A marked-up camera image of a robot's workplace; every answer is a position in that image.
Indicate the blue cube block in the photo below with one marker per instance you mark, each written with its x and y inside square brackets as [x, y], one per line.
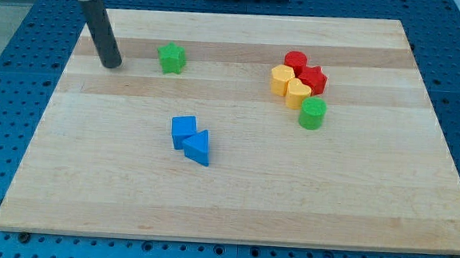
[182, 128]

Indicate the green star block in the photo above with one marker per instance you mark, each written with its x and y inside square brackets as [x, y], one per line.
[172, 58]

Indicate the red star block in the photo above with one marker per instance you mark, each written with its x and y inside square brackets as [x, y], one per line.
[314, 78]

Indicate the blue triangle block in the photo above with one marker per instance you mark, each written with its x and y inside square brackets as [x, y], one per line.
[196, 147]

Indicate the light wooden board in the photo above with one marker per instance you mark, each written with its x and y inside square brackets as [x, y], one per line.
[377, 175]

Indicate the yellow hexagon block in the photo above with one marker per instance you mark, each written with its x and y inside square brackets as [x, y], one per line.
[280, 77]

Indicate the yellow heart block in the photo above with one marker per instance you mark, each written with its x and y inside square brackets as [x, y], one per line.
[296, 92]

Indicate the green cylinder block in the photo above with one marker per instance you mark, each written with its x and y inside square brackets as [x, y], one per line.
[311, 115]

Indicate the red cylinder block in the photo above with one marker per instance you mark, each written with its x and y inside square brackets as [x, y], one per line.
[296, 60]

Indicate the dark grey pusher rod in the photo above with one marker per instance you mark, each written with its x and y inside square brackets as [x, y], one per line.
[101, 32]

